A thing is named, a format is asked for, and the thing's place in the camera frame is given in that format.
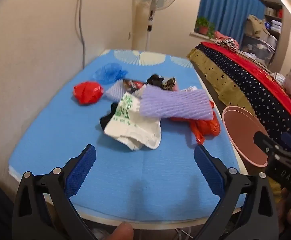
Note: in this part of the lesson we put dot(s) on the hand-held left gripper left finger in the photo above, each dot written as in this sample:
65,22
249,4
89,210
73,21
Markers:
81,172

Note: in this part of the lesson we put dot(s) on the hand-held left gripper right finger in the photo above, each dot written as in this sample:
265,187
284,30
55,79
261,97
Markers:
208,172

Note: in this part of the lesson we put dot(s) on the pink plastic bin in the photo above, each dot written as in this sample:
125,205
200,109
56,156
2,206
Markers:
240,135

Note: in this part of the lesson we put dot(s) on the orange-red plastic bag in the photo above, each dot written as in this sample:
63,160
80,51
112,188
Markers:
205,127

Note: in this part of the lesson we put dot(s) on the black plastic bag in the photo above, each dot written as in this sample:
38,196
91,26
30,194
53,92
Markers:
106,120

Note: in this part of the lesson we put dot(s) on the white green-print plastic bag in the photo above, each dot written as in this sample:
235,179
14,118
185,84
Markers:
130,127

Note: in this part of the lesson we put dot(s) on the large purple foam net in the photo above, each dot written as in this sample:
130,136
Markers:
173,102

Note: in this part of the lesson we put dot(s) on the red plastic bag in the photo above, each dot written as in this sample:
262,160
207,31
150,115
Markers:
88,92

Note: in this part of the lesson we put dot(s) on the small white foam net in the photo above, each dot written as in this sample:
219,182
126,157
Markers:
114,91

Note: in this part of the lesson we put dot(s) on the dark red snack wrapper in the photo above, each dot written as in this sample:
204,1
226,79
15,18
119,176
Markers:
133,83

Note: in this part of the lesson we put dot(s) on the blue plastic bag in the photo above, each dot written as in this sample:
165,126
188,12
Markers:
109,72

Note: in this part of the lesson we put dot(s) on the black gold patterned wrapper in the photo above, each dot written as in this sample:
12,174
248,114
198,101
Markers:
155,80

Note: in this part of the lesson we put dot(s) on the person's right hand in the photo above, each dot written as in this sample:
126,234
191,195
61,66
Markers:
283,210

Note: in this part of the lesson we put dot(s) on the person's left hand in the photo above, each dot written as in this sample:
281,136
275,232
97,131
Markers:
121,232

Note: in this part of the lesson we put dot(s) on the blue patterned tablecloth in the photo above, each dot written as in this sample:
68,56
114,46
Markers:
135,175

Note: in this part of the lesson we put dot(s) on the light striped cloth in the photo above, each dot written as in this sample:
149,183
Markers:
279,78

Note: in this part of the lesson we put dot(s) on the red blanket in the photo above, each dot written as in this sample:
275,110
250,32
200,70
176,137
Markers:
260,72

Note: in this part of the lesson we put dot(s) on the large clear storage box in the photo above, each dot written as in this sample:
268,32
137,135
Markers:
256,51

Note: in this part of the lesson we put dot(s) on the wooden bookshelf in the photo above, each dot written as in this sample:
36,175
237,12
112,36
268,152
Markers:
280,40

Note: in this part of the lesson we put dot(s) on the small clear storage box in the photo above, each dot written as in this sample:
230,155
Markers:
271,40

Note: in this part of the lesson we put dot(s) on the black white striped cloth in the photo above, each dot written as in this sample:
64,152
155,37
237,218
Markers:
226,43

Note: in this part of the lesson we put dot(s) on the stack of white folded cloths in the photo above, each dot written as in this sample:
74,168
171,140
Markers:
276,25

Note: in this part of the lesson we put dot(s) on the pink cloth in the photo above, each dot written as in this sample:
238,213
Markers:
219,35

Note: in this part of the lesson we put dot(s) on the khaki coat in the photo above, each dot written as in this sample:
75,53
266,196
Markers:
256,25

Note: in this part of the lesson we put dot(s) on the white window sill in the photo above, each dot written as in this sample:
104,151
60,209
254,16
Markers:
198,35

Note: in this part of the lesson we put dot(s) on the potted green plant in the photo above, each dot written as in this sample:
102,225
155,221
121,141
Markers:
203,28

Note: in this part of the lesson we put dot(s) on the row of books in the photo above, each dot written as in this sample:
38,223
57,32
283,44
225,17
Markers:
273,12

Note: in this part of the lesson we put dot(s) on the blue curtain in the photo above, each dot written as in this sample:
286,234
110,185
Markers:
225,10

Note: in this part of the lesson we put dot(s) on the white standing fan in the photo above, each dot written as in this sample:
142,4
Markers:
150,17

